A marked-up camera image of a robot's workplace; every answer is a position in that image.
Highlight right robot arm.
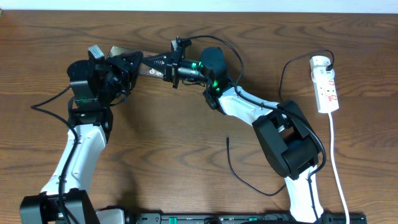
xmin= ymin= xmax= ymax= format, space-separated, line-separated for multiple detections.
xmin=142 ymin=37 xmax=326 ymax=223

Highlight black charging cable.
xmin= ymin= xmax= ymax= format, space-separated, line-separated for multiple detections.
xmin=226 ymin=49 xmax=335 ymax=197

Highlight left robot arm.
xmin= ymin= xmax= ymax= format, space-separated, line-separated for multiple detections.
xmin=19 ymin=46 xmax=143 ymax=223

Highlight white USB charger plug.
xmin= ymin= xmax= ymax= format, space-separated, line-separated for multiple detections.
xmin=310 ymin=55 xmax=335 ymax=79

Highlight white power strip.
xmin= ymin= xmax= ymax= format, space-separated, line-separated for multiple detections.
xmin=311 ymin=67 xmax=339 ymax=114

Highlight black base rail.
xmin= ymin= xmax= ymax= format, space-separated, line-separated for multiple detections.
xmin=133 ymin=212 xmax=368 ymax=224

